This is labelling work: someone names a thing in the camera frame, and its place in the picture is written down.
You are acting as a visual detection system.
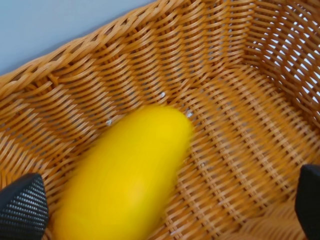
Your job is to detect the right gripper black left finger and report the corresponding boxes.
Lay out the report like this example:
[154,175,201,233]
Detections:
[0,173,49,240]

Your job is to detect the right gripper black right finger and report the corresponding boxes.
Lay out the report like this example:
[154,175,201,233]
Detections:
[294,164,320,240]

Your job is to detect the brown wicker basket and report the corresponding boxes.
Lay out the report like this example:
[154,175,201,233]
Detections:
[0,0,320,240]

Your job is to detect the yellow mango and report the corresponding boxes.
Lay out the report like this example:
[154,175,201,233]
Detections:
[53,105,193,240]

